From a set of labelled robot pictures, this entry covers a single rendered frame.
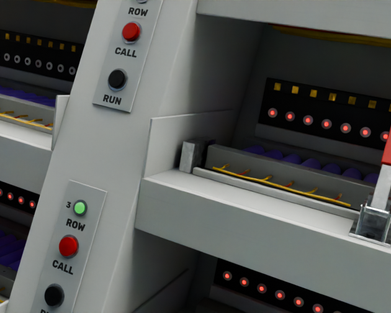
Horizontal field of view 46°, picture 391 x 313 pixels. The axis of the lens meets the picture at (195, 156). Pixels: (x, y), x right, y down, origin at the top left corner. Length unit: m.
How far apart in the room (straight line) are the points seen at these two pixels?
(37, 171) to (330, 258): 0.27
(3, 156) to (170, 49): 0.19
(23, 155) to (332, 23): 0.29
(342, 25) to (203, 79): 0.14
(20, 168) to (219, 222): 0.20
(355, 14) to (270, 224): 0.17
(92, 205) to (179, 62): 0.14
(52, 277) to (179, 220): 0.12
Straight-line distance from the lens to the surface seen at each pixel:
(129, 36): 0.41
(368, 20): 0.38
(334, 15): 0.38
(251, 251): 0.35
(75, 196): 0.41
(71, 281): 0.41
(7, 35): 0.75
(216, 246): 0.36
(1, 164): 0.48
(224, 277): 0.54
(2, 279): 0.56
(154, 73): 0.39
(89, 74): 0.43
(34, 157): 0.45
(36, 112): 0.52
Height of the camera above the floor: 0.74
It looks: 2 degrees up
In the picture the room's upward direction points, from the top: 16 degrees clockwise
